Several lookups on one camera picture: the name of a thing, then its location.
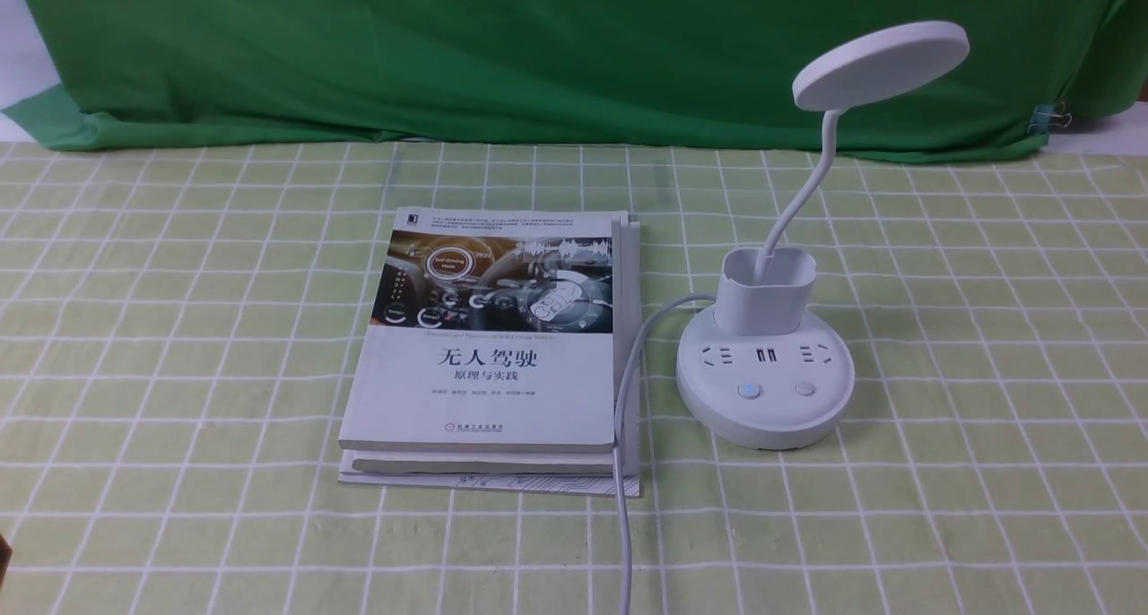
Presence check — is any white desk lamp with base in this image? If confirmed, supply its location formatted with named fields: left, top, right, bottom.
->
left=675, top=20, right=970, bottom=451

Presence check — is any top book autonomous driving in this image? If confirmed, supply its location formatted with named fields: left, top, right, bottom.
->
left=338, top=207, right=631, bottom=456

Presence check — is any bottom white book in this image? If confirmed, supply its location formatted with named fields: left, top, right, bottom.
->
left=338, top=218, right=643, bottom=498

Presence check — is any green backdrop cloth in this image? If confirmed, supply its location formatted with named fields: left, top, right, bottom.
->
left=3, top=0, right=1145, bottom=164

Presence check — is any green checkered tablecloth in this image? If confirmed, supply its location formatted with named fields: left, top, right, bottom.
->
left=1, top=143, right=1147, bottom=614

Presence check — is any binder clip on backdrop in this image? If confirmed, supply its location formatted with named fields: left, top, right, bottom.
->
left=1026, top=101, right=1075, bottom=134

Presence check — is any white lamp power cable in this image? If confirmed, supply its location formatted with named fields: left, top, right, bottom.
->
left=613, top=293, right=718, bottom=615

